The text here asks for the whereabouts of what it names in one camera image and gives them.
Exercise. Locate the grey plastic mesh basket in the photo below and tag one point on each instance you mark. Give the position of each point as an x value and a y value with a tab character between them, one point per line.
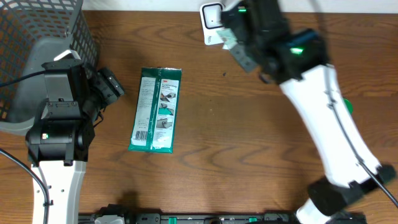
33	33

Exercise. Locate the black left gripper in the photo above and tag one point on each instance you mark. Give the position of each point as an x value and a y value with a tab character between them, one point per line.
107	85

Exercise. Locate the white black barcode scanner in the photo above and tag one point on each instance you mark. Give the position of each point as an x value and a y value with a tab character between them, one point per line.
210	14

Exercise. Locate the white green package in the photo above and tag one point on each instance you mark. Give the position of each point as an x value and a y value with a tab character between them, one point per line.
156	110

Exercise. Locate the mint green wipes pack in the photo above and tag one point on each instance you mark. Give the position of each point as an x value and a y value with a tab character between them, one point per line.
228	38

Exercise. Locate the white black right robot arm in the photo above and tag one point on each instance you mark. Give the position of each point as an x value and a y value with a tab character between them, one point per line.
309	80

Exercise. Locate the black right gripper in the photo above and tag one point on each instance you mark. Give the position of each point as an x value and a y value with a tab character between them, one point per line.
257	63

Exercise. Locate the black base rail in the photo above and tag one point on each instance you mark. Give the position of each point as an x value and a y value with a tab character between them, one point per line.
119	214

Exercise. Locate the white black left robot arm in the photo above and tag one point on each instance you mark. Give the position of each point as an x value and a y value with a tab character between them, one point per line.
61	135

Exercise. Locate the green lidded white canister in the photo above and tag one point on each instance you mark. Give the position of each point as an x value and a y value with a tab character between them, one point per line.
349	105

